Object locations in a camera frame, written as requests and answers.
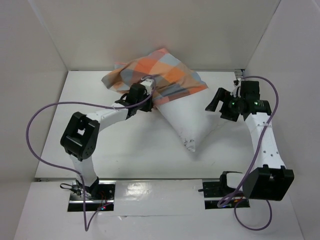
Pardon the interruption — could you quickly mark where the white pillow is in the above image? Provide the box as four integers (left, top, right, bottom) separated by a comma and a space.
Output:
157, 88, 224, 153

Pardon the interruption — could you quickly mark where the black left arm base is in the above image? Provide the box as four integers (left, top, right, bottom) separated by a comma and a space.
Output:
60, 180, 116, 212

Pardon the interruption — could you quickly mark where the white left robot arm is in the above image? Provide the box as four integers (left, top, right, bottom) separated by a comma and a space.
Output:
60, 78, 155, 200

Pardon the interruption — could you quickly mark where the orange grey checked pillowcase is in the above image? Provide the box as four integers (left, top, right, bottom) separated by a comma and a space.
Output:
101, 48, 208, 105

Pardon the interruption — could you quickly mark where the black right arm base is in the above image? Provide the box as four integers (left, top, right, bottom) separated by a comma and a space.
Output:
197, 180, 250, 210

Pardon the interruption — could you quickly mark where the aluminium table edge rail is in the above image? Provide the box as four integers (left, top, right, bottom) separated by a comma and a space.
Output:
234, 69, 245, 81

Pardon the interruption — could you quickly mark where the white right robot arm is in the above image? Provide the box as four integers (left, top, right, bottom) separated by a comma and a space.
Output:
205, 80, 295, 201

